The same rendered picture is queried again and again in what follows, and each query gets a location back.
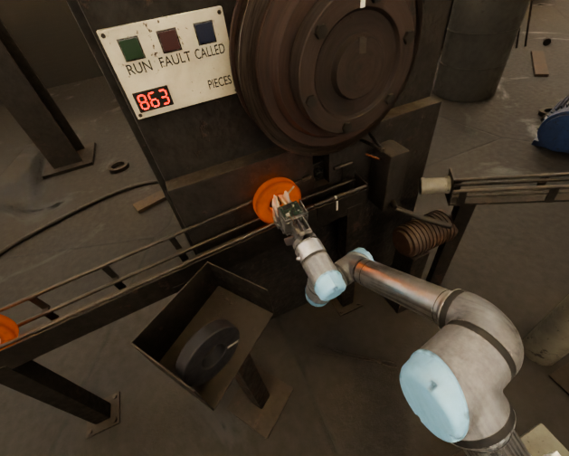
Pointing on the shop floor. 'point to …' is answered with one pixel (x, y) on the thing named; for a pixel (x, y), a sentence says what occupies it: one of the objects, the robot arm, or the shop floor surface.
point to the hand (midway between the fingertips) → (277, 196)
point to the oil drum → (478, 48)
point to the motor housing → (418, 245)
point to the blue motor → (565, 126)
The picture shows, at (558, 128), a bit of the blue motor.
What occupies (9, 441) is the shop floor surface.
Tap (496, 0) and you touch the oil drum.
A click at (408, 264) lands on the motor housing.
